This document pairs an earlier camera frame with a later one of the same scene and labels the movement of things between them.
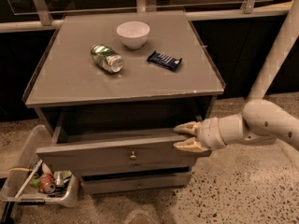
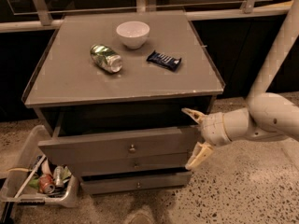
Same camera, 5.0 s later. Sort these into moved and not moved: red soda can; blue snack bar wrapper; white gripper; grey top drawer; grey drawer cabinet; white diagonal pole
Moved: white gripper; grey top drawer
Not moved: grey drawer cabinet; red soda can; white diagonal pole; blue snack bar wrapper
